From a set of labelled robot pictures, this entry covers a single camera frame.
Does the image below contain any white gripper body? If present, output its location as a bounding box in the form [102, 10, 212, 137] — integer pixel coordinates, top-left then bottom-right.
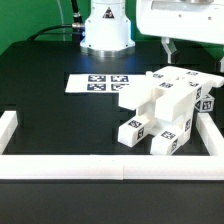
[136, 0, 224, 45]

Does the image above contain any white tagged cube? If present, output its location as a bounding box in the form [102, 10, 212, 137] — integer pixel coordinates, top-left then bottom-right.
[195, 94, 215, 112]

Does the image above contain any white chair back frame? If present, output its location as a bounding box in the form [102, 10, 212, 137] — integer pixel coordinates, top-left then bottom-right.
[118, 66, 224, 122]

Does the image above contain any white chair seat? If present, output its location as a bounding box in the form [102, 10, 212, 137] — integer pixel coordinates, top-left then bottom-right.
[138, 99, 195, 148]

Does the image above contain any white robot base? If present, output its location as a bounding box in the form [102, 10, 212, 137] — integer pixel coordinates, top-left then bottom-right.
[80, 0, 135, 58]

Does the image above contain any white right fence bar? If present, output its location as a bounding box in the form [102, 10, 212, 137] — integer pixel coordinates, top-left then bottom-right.
[196, 113, 224, 157]

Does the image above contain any white fence bar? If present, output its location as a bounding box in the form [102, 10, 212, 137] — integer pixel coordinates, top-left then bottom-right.
[0, 155, 224, 180]
[0, 111, 18, 155]
[196, 113, 224, 157]

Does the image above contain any white marker sheet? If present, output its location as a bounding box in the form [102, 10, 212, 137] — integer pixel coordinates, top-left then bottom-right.
[65, 74, 145, 93]

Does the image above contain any white front fence bar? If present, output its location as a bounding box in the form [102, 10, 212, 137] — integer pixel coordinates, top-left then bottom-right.
[0, 155, 224, 180]

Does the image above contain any white left fence bar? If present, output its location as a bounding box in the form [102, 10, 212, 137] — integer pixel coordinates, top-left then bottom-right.
[0, 111, 18, 155]

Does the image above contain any black cable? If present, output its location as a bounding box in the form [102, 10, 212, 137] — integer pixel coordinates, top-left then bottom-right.
[26, 0, 87, 42]

